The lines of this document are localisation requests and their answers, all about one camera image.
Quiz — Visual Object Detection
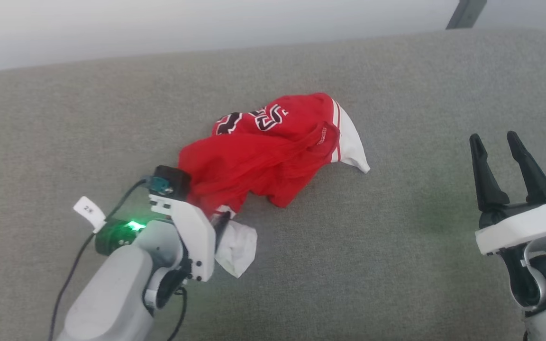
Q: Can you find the white paper cable tag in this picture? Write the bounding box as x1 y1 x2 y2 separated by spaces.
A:
73 196 107 234

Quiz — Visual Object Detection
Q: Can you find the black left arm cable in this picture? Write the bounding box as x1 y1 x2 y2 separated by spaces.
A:
48 176 160 341

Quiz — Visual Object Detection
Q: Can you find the grey metal bar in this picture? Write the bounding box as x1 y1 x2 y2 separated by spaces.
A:
446 0 488 30

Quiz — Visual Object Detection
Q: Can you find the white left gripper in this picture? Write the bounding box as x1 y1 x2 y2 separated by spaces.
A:
149 194 231 283

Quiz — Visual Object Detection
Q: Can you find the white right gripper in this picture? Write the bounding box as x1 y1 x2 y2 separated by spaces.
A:
469 131 546 257

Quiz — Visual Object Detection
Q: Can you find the red Bulls basketball jersey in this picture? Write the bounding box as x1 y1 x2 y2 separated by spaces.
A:
177 92 371 278

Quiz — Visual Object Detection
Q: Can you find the grey fabric sofa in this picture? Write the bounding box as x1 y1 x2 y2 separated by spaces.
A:
0 27 546 341

